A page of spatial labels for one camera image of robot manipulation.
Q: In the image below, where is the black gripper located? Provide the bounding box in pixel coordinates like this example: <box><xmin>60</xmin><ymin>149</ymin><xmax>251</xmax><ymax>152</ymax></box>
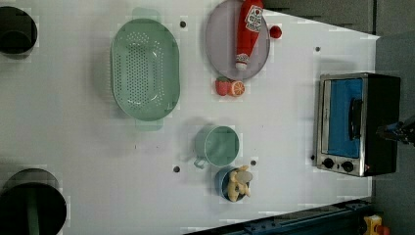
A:
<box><xmin>376</xmin><ymin>116</ymin><xmax>415</xmax><ymax>145</ymax></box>

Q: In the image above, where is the yellow red emergency button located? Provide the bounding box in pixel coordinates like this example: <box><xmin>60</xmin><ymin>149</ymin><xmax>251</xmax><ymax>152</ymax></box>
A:
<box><xmin>364</xmin><ymin>214</ymin><xmax>391</xmax><ymax>235</ymax></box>

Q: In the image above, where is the small red toy fruit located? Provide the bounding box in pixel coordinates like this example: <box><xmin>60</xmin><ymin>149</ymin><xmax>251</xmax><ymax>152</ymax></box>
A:
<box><xmin>269</xmin><ymin>25</ymin><xmax>282</xmax><ymax>39</ymax></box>

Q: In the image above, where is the green mug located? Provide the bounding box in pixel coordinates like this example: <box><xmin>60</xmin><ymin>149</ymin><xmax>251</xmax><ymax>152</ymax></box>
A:
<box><xmin>194</xmin><ymin>125</ymin><xmax>240</xmax><ymax>169</ymax></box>

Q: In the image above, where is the blue bowl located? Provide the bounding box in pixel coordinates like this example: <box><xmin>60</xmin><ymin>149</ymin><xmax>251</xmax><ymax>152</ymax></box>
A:
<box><xmin>215</xmin><ymin>166</ymin><xmax>246</xmax><ymax>202</ymax></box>

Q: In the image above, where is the red toy strawberry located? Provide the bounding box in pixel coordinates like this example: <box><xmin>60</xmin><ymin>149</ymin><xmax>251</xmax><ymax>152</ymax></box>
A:
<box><xmin>215</xmin><ymin>76</ymin><xmax>230</xmax><ymax>96</ymax></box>

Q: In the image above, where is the red ketchup bottle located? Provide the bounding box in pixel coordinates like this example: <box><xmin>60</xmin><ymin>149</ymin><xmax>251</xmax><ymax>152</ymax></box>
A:
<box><xmin>235</xmin><ymin>0</ymin><xmax>263</xmax><ymax>71</ymax></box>

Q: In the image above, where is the grey round plate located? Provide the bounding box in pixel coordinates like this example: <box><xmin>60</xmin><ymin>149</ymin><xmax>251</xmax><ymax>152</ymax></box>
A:
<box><xmin>205</xmin><ymin>0</ymin><xmax>270</xmax><ymax>80</ymax></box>

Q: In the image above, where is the green perforated colander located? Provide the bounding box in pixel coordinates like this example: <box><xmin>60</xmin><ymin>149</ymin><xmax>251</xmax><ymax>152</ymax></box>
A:
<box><xmin>110</xmin><ymin>7</ymin><xmax>180</xmax><ymax>131</ymax></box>

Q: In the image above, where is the blue metal frame rail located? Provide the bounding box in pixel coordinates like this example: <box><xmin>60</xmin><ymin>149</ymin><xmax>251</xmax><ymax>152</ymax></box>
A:
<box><xmin>187</xmin><ymin>200</ymin><xmax>374</xmax><ymax>235</ymax></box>

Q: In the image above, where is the black cylinder post lower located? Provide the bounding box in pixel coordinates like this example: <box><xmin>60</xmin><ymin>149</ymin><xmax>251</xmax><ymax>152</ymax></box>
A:
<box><xmin>0</xmin><ymin>168</ymin><xmax>68</xmax><ymax>235</ymax></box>

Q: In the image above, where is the black cylinder post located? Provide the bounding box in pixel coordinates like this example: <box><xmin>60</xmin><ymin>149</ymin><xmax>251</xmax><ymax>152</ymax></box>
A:
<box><xmin>0</xmin><ymin>6</ymin><xmax>38</xmax><ymax>55</ymax></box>
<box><xmin>0</xmin><ymin>168</ymin><xmax>68</xmax><ymax>235</ymax></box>

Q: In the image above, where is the black cylinder post upper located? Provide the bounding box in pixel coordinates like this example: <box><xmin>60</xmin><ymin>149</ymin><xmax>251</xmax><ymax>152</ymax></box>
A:
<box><xmin>0</xmin><ymin>6</ymin><xmax>38</xmax><ymax>55</ymax></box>

